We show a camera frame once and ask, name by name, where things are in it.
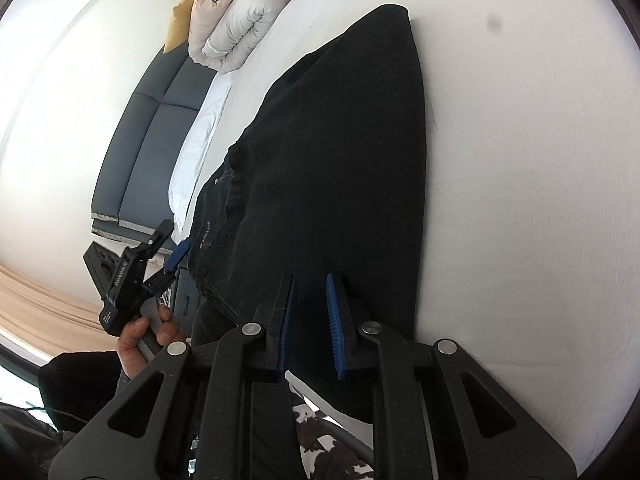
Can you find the white pillow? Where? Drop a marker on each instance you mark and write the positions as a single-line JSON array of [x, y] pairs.
[[200, 140]]

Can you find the black pants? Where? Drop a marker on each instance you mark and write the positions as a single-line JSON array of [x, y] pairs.
[[325, 160]]

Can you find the white bed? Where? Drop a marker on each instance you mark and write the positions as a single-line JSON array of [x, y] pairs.
[[525, 160]]

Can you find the grey padded headboard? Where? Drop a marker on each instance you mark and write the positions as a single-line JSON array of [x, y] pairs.
[[145, 150]]

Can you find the person's left hand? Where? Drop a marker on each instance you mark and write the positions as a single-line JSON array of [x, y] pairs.
[[132, 350]]

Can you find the person's left forearm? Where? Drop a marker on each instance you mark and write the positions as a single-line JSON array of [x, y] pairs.
[[80, 385]]

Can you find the camouflage patterned cloth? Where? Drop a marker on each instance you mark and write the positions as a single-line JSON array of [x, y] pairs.
[[310, 440]]

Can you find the folded beige duvet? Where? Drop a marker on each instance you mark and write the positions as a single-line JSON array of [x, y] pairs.
[[240, 25]]

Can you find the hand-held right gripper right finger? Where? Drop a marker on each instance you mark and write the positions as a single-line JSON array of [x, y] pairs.
[[335, 325]]

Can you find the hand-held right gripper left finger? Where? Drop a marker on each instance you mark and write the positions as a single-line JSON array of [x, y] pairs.
[[289, 320]]

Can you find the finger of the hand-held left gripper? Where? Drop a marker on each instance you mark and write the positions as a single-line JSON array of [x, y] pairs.
[[177, 257], [161, 232]]

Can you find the yellow pillow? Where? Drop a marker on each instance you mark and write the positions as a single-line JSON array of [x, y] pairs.
[[180, 25]]

